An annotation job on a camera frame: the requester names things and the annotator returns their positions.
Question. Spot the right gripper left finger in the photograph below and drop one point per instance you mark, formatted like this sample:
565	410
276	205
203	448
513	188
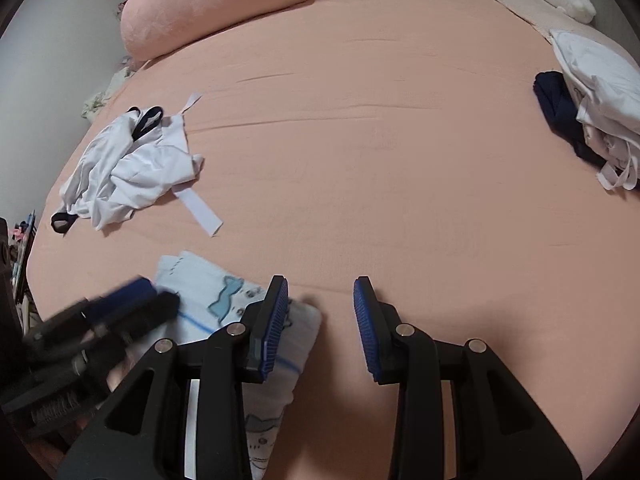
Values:
140	430

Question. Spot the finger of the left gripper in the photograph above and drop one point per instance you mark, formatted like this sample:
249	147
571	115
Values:
77	319
128	327

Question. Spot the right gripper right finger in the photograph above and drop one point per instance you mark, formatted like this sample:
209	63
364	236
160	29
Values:
499	430

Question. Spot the light blue cartoon pajama pants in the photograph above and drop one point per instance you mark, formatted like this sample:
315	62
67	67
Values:
212	298

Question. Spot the white crumpled clothes pile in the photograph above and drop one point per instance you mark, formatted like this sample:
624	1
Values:
134	161

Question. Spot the clothes heap on floor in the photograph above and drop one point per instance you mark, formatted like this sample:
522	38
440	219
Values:
93	105

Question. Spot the folded white clothes stack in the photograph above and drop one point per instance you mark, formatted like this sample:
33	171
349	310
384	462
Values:
605	89

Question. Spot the pink round bed sheet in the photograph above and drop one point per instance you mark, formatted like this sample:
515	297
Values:
402	140

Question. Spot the folded navy garment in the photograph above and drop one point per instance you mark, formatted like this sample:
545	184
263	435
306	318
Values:
560	113

